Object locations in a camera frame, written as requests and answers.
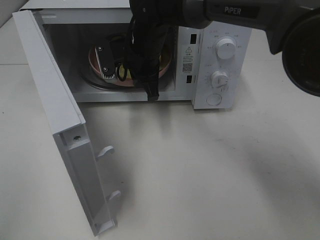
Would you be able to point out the lower white timer knob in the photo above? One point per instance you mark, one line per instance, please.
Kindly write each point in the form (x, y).
(219, 78)

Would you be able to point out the white microwave oven body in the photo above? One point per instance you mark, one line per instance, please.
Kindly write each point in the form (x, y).
(64, 42)

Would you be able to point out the white microwave door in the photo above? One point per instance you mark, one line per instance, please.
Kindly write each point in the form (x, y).
(67, 124)

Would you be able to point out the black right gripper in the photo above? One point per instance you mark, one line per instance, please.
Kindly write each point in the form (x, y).
(144, 45)

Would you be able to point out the glass microwave turntable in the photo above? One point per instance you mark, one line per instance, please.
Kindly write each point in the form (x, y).
(115, 84)

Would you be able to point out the white bread sandwich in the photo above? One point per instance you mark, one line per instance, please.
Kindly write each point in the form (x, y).
(123, 73)

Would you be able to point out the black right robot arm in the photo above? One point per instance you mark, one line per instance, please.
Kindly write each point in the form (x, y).
(292, 28)

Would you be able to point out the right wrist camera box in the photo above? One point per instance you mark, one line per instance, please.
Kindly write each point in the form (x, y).
(110, 54)

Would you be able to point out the upper white power knob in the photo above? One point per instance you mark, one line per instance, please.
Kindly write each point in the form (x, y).
(226, 48)

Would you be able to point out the round white door button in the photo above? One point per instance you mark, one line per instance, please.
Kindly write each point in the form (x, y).
(214, 99)

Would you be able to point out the pink round plate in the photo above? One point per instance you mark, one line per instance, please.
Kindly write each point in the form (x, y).
(165, 61)

